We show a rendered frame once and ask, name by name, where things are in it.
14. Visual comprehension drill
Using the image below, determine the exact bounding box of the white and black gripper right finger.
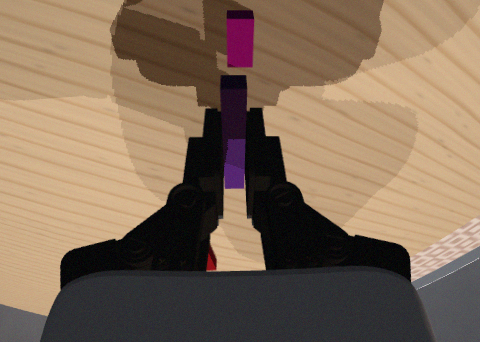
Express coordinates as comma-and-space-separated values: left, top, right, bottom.
245, 108, 411, 282

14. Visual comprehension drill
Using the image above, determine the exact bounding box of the red rod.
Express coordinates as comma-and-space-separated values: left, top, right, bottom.
206, 246, 217, 271

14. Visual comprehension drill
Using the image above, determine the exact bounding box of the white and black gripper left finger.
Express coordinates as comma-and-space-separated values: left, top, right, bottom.
60, 108, 224, 291

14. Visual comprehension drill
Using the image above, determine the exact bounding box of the purple rod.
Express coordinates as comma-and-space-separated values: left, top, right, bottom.
220, 75, 247, 189

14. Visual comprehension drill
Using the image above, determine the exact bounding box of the magenta rod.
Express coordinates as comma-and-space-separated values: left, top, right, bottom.
227, 10, 254, 67

